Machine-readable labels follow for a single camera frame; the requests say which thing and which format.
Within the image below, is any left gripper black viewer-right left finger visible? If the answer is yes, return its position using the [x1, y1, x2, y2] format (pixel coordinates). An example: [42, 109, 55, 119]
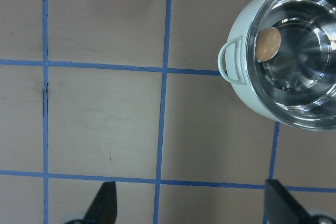
[83, 182, 117, 224]

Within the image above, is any left gripper black viewer-right right finger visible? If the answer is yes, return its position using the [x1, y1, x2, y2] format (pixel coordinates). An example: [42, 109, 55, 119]
[264, 179, 311, 224]

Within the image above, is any brown egg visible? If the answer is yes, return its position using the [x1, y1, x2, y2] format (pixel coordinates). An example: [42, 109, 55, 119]
[255, 27, 281, 62]

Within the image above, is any pale green electric pot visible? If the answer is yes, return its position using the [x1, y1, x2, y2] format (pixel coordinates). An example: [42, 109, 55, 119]
[217, 0, 335, 131]

